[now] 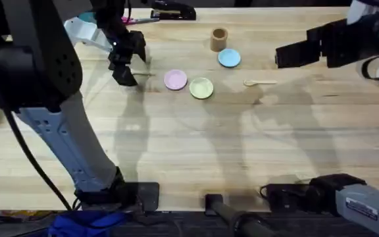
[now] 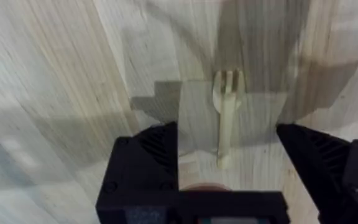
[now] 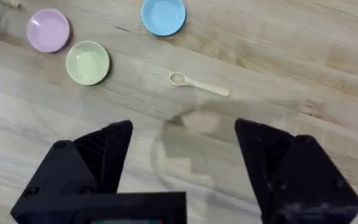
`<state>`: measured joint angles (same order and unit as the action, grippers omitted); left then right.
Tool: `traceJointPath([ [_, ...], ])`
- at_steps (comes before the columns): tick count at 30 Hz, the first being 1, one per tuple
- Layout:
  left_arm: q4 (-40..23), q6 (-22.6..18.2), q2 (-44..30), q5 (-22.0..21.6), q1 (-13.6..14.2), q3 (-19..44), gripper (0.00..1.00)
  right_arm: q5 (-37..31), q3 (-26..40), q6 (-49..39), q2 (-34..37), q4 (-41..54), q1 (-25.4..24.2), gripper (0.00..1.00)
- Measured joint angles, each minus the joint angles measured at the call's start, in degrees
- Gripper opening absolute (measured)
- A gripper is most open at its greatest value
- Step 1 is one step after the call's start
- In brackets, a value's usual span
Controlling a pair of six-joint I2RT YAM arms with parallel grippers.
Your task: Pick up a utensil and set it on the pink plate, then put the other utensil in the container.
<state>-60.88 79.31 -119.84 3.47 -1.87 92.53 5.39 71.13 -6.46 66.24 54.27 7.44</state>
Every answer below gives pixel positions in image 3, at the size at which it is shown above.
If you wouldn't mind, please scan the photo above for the pale wooden spoon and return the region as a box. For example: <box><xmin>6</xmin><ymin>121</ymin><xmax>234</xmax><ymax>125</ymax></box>
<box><xmin>168</xmin><ymin>71</ymin><xmax>230</xmax><ymax>97</ymax></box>

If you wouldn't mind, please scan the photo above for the blue plate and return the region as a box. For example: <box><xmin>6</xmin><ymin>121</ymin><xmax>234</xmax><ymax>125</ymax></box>
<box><xmin>140</xmin><ymin>0</ymin><xmax>187</xmax><ymax>37</ymax></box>

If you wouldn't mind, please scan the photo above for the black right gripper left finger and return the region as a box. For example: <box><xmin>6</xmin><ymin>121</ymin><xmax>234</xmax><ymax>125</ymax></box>
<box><xmin>10</xmin><ymin>119</ymin><xmax>134</xmax><ymax>224</ymax></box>

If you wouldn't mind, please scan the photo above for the green plate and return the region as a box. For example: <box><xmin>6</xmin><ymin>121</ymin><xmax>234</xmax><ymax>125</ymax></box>
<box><xmin>65</xmin><ymin>40</ymin><xmax>112</xmax><ymax>86</ymax></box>

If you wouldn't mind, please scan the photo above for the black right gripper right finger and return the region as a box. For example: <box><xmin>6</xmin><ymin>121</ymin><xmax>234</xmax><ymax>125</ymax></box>
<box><xmin>234</xmin><ymin>118</ymin><xmax>358</xmax><ymax>224</ymax></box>

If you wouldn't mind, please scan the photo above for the pink plate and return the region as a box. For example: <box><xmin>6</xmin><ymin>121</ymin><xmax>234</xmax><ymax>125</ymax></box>
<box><xmin>25</xmin><ymin>8</ymin><xmax>73</xmax><ymax>54</ymax></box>

